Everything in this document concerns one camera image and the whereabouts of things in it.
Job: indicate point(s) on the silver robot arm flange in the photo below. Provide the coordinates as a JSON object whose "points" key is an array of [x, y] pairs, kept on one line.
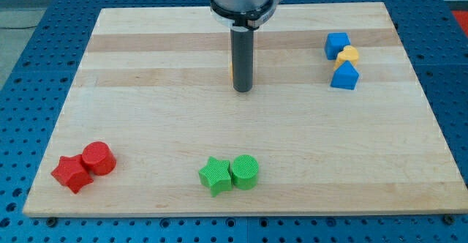
{"points": [[243, 15]]}

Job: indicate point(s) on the yellow heart block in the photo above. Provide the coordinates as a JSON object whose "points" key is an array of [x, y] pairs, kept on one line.
{"points": [[349, 53]]}

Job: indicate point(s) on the yellow block behind rod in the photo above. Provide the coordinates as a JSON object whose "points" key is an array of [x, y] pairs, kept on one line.
{"points": [[231, 72]]}

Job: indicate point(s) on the green cylinder block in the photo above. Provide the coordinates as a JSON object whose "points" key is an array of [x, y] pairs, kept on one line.
{"points": [[245, 169]]}

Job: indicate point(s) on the green star block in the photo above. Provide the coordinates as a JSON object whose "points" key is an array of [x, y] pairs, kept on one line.
{"points": [[216, 176]]}

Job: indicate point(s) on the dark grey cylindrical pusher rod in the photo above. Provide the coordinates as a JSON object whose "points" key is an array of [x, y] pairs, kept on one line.
{"points": [[242, 46]]}

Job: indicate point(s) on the light wooden board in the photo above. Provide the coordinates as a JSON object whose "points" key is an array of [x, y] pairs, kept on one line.
{"points": [[154, 85]]}

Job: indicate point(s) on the blue triangle block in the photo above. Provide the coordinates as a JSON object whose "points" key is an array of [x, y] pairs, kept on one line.
{"points": [[345, 77]]}

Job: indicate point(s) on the blue cube block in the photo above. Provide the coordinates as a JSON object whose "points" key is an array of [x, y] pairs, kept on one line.
{"points": [[335, 43]]}

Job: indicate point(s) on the red cylinder block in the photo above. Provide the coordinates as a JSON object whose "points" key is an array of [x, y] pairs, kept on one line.
{"points": [[98, 158]]}

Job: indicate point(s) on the red star block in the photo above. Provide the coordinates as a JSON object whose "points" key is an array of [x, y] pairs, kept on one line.
{"points": [[72, 173]]}

